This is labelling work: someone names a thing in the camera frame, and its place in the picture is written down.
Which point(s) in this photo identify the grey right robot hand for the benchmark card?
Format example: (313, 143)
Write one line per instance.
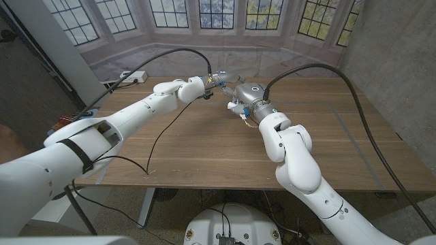
(252, 97)

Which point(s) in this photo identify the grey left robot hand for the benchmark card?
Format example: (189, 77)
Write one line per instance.
(226, 78)

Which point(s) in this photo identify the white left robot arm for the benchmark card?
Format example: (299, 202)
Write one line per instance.
(112, 126)

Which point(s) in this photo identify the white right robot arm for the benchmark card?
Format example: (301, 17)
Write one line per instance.
(296, 160)

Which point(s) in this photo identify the printed bay window backdrop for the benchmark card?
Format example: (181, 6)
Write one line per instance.
(190, 41)

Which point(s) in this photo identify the white power strip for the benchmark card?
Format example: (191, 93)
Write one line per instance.
(133, 77)

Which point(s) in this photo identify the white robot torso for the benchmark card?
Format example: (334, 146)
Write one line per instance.
(233, 221)

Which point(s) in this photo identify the black floor fan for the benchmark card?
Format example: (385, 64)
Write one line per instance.
(166, 194)

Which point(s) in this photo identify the blue box with items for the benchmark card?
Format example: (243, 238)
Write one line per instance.
(89, 112)

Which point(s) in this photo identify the black remote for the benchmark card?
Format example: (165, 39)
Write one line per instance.
(86, 113)

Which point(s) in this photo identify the grey metal table leg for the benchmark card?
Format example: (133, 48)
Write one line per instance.
(146, 207)

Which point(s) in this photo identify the red box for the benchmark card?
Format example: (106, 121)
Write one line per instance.
(66, 119)

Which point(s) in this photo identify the orange small item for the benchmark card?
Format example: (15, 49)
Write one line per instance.
(56, 127)

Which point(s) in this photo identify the white floor platform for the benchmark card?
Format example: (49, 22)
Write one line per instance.
(68, 211)

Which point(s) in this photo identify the person's bare leg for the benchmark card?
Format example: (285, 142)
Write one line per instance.
(10, 143)

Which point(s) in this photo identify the white robot body edge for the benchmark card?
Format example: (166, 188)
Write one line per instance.
(68, 241)

